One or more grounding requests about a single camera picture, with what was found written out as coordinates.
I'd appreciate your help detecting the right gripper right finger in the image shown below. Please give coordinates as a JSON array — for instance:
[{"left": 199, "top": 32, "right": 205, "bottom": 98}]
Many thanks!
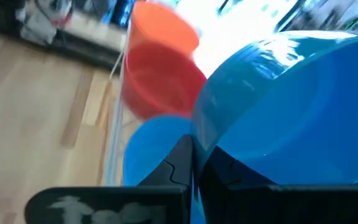
[{"left": 198, "top": 145, "right": 358, "bottom": 224}]

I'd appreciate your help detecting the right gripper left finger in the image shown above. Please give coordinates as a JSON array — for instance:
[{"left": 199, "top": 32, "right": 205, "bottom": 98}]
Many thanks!
[{"left": 24, "top": 134, "right": 195, "bottom": 224}]

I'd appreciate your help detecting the blue mini bowl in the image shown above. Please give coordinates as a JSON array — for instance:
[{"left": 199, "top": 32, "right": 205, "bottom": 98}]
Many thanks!
[
  {"left": 191, "top": 30, "right": 358, "bottom": 224},
  {"left": 122, "top": 114, "right": 195, "bottom": 187}
]

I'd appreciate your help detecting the orange mini bowl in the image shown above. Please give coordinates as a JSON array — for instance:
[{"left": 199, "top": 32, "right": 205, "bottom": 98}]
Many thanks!
[{"left": 128, "top": 1, "right": 200, "bottom": 55}]

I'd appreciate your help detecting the red mini bowl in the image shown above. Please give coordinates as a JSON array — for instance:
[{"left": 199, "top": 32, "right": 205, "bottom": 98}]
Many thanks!
[{"left": 121, "top": 40, "right": 208, "bottom": 121}]

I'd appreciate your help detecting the black aluminium table frame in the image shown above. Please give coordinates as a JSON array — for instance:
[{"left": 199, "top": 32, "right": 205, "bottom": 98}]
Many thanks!
[{"left": 0, "top": 9, "right": 127, "bottom": 73}]

